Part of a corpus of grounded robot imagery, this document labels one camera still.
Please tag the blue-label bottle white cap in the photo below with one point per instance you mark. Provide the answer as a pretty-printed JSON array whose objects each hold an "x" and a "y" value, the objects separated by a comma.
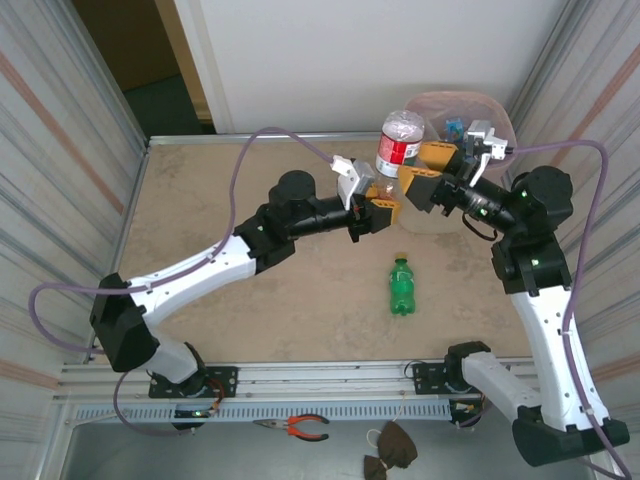
[{"x": 454, "y": 130}]

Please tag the water bottle red label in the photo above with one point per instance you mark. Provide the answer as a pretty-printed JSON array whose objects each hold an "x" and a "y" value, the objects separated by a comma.
[{"x": 397, "y": 150}]

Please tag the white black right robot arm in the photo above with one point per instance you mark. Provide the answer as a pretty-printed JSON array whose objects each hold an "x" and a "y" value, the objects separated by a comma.
[{"x": 560, "y": 350}]

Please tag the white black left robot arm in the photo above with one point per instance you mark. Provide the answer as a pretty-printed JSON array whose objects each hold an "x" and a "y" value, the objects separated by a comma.
[{"x": 190, "y": 275}]

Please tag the beige plastic waste bin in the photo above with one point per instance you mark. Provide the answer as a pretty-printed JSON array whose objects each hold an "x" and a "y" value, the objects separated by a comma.
[{"x": 435, "y": 225}]

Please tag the pink bin liner bag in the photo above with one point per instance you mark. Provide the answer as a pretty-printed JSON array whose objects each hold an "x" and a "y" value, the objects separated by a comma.
[{"x": 440, "y": 107}]

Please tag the green soda bottle yellow cap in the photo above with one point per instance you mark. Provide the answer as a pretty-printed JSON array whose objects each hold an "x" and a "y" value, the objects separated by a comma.
[{"x": 402, "y": 290}]

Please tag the corrugated metal side panel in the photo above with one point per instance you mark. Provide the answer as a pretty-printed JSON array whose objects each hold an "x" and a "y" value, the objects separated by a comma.
[
  {"x": 620, "y": 250},
  {"x": 50, "y": 150}
]

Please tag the small black control board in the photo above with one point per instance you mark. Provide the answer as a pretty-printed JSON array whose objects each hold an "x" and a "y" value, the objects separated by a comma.
[
  {"x": 465, "y": 407},
  {"x": 192, "y": 413}
]

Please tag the brown cloth pouch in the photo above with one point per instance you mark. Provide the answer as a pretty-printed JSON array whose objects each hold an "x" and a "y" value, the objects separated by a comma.
[{"x": 397, "y": 445}]

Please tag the grey metal lower shelf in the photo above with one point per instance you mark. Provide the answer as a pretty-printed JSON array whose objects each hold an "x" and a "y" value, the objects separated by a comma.
[{"x": 200, "y": 460}]

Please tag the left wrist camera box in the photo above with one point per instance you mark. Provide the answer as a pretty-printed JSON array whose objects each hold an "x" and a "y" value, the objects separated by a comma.
[{"x": 350, "y": 182}]

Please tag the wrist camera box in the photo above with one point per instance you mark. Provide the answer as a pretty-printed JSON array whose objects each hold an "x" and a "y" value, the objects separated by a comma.
[
  {"x": 350, "y": 182},
  {"x": 482, "y": 137}
]

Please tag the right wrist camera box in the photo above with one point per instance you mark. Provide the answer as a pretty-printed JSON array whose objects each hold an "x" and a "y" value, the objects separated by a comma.
[{"x": 482, "y": 137}]

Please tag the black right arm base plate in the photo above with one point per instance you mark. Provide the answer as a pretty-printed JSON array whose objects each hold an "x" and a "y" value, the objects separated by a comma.
[{"x": 425, "y": 372}]

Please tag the white door frame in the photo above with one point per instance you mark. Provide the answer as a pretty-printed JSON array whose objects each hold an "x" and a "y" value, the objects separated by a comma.
[{"x": 200, "y": 75}]

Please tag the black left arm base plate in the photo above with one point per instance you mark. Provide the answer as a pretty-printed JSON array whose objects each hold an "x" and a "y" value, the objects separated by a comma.
[{"x": 225, "y": 380}]

